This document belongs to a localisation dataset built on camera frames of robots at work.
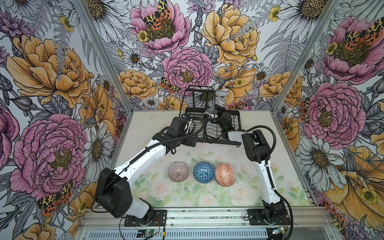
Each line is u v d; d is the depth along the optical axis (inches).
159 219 28.9
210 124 42.2
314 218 30.0
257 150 25.6
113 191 16.2
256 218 29.0
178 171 35.1
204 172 34.1
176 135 24.2
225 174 33.5
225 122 34.6
